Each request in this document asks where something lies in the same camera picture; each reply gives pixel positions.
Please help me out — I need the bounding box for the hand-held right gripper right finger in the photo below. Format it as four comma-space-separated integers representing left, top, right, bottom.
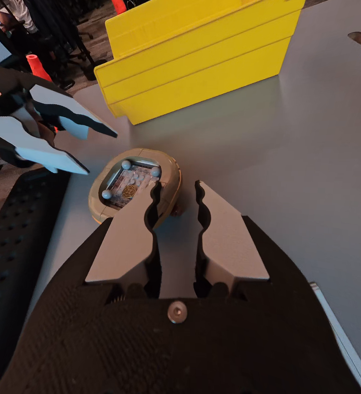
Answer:
194, 180, 270, 298

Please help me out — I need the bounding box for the grey desk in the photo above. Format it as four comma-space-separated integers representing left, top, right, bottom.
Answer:
27, 0, 361, 394

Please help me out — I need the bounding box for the tan brick-built pot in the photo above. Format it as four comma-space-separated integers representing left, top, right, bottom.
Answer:
88, 148, 183, 230

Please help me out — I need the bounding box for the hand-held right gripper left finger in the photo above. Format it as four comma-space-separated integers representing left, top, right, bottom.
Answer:
85, 180, 163, 298

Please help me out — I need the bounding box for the yellow plastic bin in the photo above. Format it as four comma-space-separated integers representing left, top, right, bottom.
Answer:
94, 0, 306, 126

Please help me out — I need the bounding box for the black dimpled mat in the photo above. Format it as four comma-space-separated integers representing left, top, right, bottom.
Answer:
0, 168, 72, 348

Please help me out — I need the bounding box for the black office chair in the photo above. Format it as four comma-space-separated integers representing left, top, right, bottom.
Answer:
37, 0, 96, 90

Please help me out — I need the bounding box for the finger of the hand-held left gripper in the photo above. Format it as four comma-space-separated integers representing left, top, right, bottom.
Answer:
0, 116, 91, 175
29, 84, 118, 140

